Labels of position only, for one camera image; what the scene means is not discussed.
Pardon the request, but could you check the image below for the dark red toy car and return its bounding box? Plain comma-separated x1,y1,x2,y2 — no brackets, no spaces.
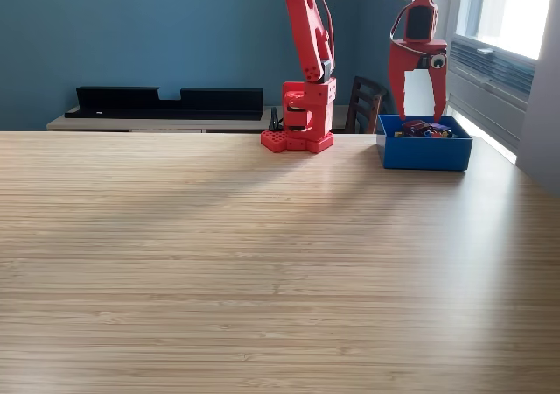
401,119,433,138

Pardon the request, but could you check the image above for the blue plastic bin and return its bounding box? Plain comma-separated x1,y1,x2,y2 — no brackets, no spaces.
374,113,473,171

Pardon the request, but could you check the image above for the grey window vent unit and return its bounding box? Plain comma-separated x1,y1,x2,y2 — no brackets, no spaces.
444,34,537,150

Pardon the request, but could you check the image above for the bright window with frame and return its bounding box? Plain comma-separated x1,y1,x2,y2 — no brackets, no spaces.
454,0,557,60

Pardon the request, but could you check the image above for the pale wooden sideboard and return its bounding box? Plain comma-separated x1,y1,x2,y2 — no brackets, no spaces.
45,103,354,134

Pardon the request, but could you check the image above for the dark wooden chair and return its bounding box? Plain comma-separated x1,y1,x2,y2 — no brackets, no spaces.
344,75,389,135

